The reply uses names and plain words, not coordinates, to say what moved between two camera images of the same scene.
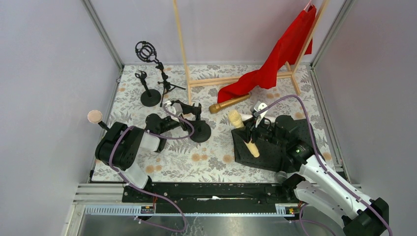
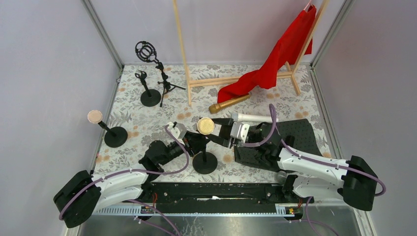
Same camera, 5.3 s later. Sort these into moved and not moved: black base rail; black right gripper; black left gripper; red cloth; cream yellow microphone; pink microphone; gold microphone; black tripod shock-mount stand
Moved: cream yellow microphone; black left gripper; black right gripper
Not moved: pink microphone; gold microphone; black tripod shock-mount stand; black base rail; red cloth
